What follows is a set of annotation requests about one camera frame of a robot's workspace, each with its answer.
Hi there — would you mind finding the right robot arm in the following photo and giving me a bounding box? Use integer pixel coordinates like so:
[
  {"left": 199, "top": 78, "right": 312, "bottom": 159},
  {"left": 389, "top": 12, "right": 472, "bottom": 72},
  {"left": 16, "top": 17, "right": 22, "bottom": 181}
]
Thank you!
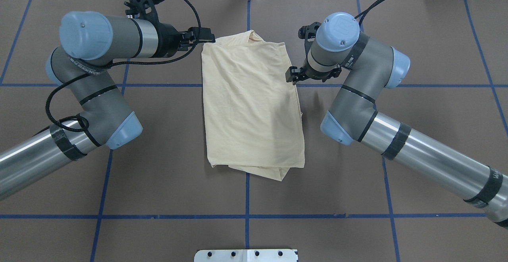
[{"left": 285, "top": 12, "right": 508, "bottom": 228}]

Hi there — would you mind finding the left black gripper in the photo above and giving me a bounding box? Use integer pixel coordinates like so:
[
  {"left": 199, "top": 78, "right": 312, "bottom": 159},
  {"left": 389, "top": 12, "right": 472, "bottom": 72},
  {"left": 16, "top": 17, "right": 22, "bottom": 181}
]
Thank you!
[{"left": 125, "top": 0, "right": 216, "bottom": 59}]

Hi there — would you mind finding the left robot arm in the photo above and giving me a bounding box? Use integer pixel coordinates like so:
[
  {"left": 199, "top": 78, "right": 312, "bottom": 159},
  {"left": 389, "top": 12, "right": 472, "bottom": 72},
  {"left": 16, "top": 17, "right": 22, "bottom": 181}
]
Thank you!
[{"left": 1, "top": 0, "right": 216, "bottom": 199}]

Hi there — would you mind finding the cream long-sleeve printed shirt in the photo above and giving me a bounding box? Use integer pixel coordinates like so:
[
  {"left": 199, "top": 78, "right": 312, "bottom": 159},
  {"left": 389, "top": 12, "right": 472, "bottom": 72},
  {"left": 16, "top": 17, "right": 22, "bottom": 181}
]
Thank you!
[{"left": 201, "top": 30, "right": 306, "bottom": 181}]

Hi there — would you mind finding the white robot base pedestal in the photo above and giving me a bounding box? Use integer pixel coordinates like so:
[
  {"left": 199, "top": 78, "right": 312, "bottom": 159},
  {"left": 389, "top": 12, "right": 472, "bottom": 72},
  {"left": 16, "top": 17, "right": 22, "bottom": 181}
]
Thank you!
[{"left": 194, "top": 248, "right": 299, "bottom": 262}]

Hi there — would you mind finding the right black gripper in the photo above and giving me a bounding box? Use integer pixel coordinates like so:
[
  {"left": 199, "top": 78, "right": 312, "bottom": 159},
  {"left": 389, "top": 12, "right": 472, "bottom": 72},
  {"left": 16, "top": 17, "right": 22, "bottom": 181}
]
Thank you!
[{"left": 285, "top": 22, "right": 342, "bottom": 85}]

